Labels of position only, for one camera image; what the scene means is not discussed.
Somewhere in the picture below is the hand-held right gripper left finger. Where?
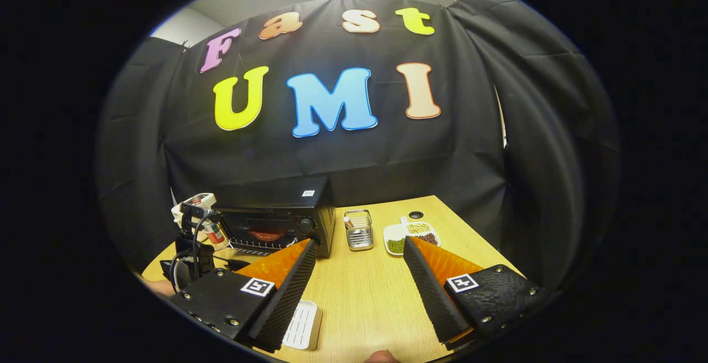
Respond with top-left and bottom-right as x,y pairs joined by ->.
168,238 -> 319,354

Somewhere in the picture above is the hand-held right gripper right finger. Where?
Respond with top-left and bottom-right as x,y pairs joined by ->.
402,235 -> 550,348

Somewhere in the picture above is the red meat slice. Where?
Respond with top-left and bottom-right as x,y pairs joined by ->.
248,228 -> 288,243

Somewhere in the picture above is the black electric oven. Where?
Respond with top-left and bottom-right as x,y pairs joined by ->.
213,176 -> 337,259

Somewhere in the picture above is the white ribbed tray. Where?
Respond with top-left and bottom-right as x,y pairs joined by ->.
281,299 -> 323,351

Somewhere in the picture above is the clear bottle with red label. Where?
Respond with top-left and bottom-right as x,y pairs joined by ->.
201,218 -> 228,251

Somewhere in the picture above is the white toaster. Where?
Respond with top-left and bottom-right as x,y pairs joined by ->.
171,192 -> 218,226

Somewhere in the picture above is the white divided dish of beans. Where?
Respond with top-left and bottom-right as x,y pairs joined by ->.
383,217 -> 442,257

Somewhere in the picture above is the black backdrop cloth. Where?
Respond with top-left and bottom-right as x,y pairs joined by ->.
95,0 -> 621,292

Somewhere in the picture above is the metal wire basket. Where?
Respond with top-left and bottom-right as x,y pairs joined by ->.
343,209 -> 374,252

